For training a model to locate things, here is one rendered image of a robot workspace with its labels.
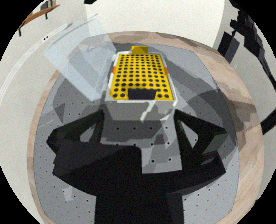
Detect yellow perforated plate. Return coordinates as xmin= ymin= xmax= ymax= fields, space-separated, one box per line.
xmin=110 ymin=45 xmax=173 ymax=100

